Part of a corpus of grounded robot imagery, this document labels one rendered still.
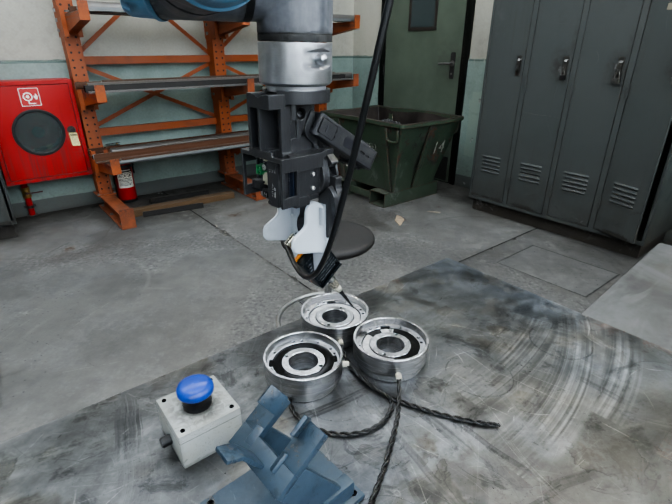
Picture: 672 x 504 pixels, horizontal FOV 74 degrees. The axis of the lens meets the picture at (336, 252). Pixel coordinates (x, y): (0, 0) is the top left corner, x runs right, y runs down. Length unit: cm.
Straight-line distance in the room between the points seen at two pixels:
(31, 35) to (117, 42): 57
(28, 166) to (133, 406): 344
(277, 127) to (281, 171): 5
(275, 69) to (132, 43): 385
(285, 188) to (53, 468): 39
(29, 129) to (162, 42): 127
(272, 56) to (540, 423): 51
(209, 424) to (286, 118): 33
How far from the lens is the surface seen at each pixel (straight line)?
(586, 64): 332
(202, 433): 53
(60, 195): 428
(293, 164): 46
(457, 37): 444
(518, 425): 61
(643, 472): 62
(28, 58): 416
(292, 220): 56
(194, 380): 54
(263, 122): 48
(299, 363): 64
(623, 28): 325
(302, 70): 46
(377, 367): 61
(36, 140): 397
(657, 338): 112
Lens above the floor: 121
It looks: 25 degrees down
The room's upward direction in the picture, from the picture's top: straight up
